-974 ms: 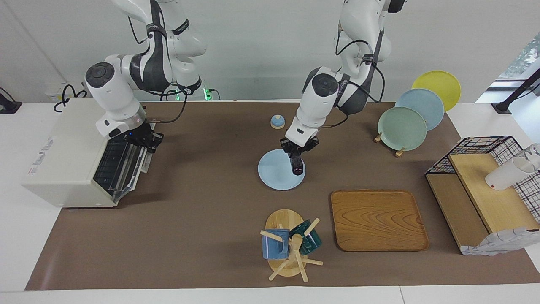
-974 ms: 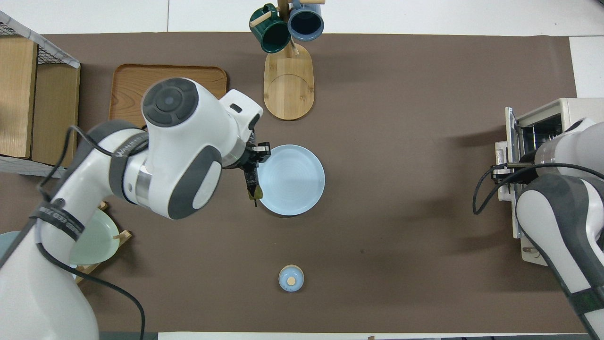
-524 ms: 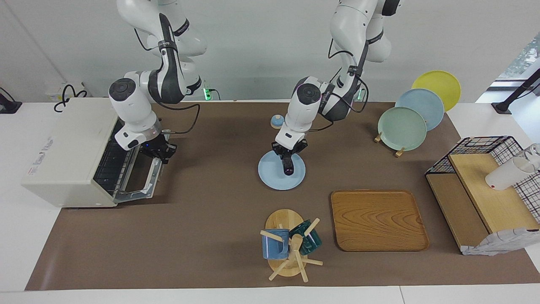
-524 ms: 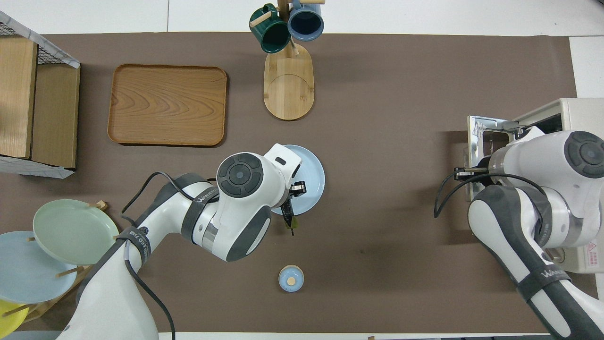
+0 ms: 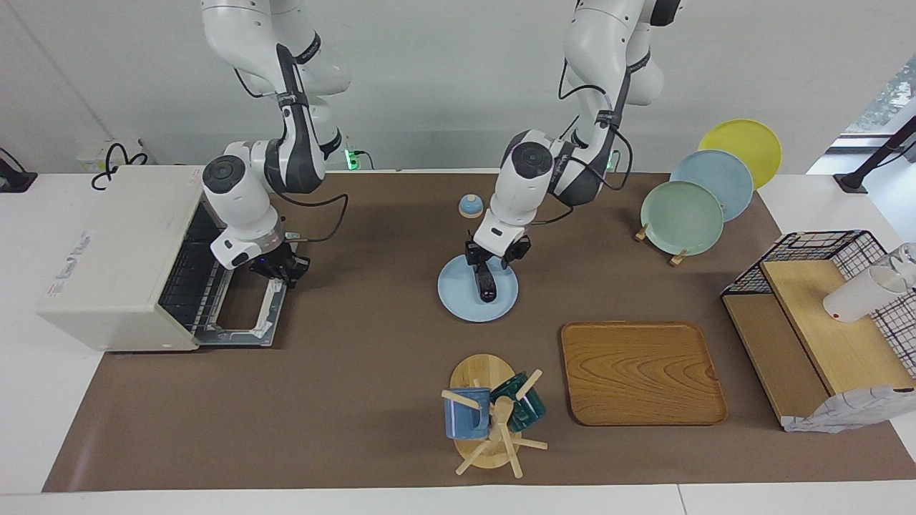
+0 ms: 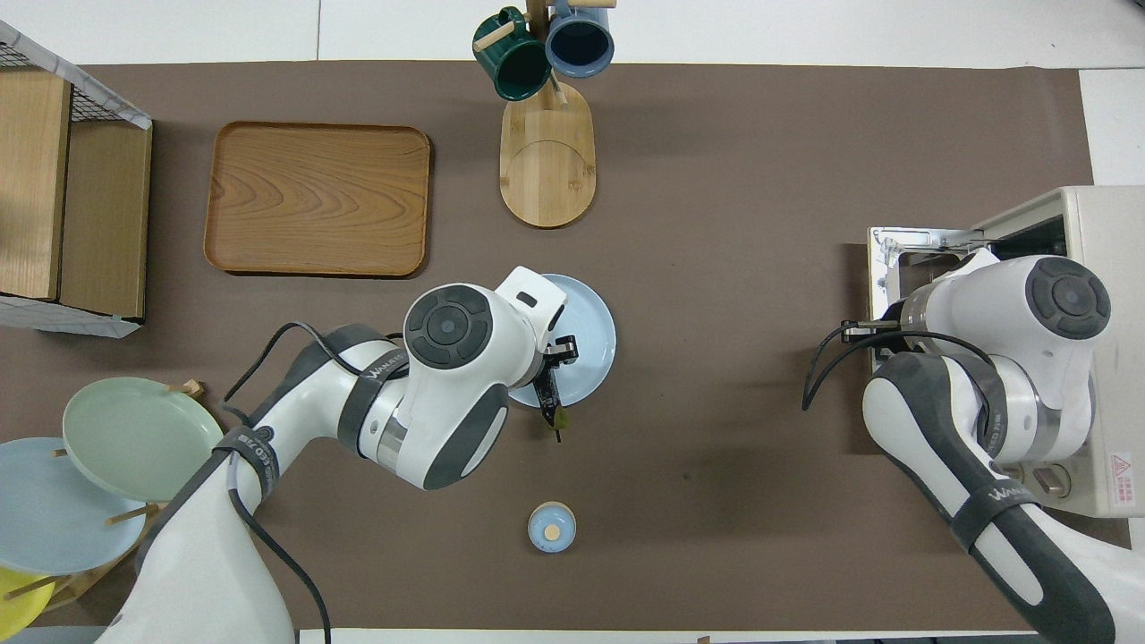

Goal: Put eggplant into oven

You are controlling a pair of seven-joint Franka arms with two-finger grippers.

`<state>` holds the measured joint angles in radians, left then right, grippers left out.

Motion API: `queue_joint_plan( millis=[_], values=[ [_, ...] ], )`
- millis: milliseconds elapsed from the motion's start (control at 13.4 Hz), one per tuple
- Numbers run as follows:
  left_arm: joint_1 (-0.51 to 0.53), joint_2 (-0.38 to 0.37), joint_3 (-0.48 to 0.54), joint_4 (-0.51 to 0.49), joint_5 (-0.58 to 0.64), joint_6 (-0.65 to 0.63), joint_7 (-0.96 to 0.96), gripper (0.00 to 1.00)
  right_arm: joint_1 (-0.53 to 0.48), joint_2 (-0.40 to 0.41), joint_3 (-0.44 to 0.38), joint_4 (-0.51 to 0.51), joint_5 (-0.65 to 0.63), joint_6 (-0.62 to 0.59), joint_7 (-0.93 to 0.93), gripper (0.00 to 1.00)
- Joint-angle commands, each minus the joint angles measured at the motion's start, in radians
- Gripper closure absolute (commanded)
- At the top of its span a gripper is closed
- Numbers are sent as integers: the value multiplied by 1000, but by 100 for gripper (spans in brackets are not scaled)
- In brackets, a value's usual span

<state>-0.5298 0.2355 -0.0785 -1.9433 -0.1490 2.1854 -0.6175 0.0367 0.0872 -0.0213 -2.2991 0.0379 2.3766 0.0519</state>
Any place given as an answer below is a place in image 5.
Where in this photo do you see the dark purple eggplant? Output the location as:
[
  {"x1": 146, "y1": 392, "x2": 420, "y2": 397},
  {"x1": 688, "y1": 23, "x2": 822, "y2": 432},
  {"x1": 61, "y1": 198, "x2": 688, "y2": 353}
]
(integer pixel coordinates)
[{"x1": 474, "y1": 261, "x2": 498, "y2": 303}]

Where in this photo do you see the light blue plate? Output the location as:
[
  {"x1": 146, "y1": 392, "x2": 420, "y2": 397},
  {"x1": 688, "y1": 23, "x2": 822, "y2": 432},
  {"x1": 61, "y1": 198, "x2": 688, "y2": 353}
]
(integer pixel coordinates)
[{"x1": 437, "y1": 254, "x2": 519, "y2": 323}]

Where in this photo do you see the toaster oven glass door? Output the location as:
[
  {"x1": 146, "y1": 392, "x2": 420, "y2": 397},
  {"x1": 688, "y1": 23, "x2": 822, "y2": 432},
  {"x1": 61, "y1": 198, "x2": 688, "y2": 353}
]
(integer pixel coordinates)
[{"x1": 192, "y1": 275, "x2": 291, "y2": 349}]

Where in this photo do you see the white toaster oven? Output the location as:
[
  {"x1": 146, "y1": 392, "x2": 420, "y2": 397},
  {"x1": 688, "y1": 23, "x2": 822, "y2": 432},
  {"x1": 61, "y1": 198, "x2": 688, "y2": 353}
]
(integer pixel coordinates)
[{"x1": 36, "y1": 166, "x2": 237, "y2": 353}]

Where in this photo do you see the wooden mug tree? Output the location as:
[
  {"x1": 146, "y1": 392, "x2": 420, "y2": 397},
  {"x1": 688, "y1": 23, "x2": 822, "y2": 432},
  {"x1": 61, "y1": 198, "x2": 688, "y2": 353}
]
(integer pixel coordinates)
[{"x1": 440, "y1": 353, "x2": 549, "y2": 479}]

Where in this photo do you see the wooden plate rack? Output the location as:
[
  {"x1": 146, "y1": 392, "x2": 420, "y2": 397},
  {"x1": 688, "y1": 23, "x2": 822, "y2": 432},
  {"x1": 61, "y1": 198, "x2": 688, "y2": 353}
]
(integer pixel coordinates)
[{"x1": 634, "y1": 223, "x2": 689, "y2": 268}]

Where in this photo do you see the brown table mat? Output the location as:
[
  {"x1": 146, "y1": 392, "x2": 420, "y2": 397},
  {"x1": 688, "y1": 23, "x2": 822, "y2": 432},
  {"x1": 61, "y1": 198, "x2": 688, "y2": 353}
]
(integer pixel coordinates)
[{"x1": 42, "y1": 172, "x2": 916, "y2": 493}]

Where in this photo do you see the dark green mug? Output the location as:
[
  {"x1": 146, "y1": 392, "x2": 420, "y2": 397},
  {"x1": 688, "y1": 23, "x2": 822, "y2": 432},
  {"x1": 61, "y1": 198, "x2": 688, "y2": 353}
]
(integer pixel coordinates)
[{"x1": 489, "y1": 372, "x2": 547, "y2": 432}]

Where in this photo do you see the blue mug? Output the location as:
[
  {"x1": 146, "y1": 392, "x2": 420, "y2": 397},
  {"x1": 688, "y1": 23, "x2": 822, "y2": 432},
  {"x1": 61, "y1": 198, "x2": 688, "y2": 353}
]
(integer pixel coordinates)
[{"x1": 444, "y1": 388, "x2": 492, "y2": 440}]

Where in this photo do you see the pale green plate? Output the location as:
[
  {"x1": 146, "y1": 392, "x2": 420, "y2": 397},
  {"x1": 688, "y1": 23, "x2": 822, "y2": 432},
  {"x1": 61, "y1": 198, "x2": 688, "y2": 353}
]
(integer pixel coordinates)
[{"x1": 640, "y1": 180, "x2": 725, "y2": 257}]

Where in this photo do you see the brown wooden tray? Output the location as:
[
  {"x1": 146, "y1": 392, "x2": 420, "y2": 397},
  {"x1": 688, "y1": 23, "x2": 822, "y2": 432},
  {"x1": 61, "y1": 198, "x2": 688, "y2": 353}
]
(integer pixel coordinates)
[{"x1": 560, "y1": 321, "x2": 729, "y2": 427}]

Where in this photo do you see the pale blue racked plate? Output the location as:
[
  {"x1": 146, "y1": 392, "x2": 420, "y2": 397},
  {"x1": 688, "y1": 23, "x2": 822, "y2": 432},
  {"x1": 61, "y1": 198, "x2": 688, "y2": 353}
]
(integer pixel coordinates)
[{"x1": 670, "y1": 149, "x2": 754, "y2": 222}]

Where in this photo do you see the white socket box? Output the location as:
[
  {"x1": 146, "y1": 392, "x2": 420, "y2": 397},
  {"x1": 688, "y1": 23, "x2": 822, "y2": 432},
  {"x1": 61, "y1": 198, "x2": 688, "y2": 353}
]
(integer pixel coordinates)
[{"x1": 75, "y1": 139, "x2": 147, "y2": 172}]

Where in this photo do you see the yellow plate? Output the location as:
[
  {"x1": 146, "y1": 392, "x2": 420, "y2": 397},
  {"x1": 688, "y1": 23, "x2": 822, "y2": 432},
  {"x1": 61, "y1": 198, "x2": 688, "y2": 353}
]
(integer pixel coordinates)
[{"x1": 698, "y1": 119, "x2": 783, "y2": 190}]

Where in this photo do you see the black clamp base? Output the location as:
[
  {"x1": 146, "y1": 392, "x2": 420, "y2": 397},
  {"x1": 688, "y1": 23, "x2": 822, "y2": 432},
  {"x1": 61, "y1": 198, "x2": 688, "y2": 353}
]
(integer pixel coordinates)
[{"x1": 0, "y1": 147, "x2": 38, "y2": 194}]

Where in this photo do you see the wooden two-level shelf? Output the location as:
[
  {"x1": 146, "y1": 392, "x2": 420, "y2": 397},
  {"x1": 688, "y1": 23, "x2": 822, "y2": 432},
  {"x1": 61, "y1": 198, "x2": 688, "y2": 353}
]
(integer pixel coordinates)
[{"x1": 721, "y1": 259, "x2": 916, "y2": 430}]

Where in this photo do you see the white cup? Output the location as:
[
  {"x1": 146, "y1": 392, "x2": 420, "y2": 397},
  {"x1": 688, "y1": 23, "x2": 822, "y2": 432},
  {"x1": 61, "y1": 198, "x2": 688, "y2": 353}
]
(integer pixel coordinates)
[{"x1": 822, "y1": 263, "x2": 908, "y2": 323}]

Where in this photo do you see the grey checked cloth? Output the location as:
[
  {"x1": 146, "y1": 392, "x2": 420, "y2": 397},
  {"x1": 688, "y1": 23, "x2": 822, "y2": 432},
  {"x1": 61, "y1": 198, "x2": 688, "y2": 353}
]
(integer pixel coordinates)
[{"x1": 781, "y1": 384, "x2": 916, "y2": 434}]

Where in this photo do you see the clear glass cup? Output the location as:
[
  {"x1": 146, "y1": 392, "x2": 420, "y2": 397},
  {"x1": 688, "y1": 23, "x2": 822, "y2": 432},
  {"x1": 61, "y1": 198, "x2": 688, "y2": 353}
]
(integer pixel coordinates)
[{"x1": 887, "y1": 242, "x2": 916, "y2": 287}]

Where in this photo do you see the window with green trees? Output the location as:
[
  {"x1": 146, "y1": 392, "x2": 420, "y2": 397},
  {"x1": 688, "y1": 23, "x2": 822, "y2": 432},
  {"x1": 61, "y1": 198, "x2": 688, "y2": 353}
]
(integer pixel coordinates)
[{"x1": 844, "y1": 57, "x2": 916, "y2": 137}]

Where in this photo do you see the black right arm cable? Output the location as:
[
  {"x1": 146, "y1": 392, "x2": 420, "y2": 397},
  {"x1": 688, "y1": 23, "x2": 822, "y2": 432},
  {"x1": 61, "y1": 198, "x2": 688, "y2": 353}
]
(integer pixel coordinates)
[{"x1": 233, "y1": 43, "x2": 350, "y2": 244}]

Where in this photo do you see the oven wire rack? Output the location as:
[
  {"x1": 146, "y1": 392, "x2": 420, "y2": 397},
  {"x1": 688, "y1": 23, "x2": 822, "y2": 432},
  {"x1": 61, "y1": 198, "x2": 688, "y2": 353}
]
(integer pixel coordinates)
[{"x1": 159, "y1": 207, "x2": 234, "y2": 334}]

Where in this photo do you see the black oven power cable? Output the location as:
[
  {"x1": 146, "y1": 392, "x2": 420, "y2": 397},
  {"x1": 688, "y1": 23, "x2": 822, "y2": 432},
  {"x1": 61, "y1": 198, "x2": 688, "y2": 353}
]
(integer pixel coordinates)
[{"x1": 91, "y1": 142, "x2": 150, "y2": 191}]

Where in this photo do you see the black wire basket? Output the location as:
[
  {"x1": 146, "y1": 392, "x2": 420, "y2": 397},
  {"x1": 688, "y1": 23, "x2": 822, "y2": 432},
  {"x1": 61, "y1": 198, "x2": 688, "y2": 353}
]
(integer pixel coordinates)
[{"x1": 721, "y1": 230, "x2": 916, "y2": 380}]

